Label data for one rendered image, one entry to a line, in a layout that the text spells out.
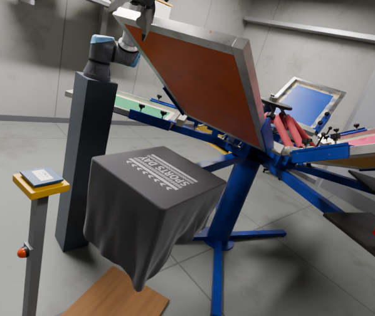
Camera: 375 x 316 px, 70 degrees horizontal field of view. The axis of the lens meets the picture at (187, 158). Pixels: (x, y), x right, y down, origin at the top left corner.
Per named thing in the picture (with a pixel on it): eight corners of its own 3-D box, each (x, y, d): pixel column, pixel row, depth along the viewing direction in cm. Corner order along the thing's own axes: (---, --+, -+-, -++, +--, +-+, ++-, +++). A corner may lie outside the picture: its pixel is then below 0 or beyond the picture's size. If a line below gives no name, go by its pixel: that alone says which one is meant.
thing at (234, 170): (224, 261, 223) (291, 105, 175) (188, 234, 243) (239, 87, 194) (244, 242, 255) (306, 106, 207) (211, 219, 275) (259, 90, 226)
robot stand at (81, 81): (54, 236, 196) (75, 71, 153) (79, 230, 208) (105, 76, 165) (63, 252, 185) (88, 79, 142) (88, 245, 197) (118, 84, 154)
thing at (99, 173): (138, 296, 111) (163, 210, 95) (77, 234, 132) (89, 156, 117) (143, 291, 113) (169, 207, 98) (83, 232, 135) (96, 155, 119)
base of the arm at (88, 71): (78, 72, 153) (81, 54, 150) (103, 76, 164) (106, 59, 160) (89, 79, 144) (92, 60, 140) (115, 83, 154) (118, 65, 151)
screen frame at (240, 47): (242, 49, 75) (249, 39, 75) (111, 14, 103) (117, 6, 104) (267, 153, 143) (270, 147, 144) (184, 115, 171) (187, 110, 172)
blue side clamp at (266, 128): (261, 130, 116) (269, 117, 117) (251, 126, 119) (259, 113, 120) (268, 155, 142) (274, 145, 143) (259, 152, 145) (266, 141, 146)
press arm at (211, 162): (145, 195, 118) (148, 184, 115) (136, 189, 120) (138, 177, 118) (253, 157, 217) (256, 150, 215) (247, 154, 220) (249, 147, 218)
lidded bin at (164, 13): (153, 22, 390) (157, 3, 381) (168, 26, 367) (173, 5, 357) (126, 12, 359) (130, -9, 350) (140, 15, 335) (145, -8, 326)
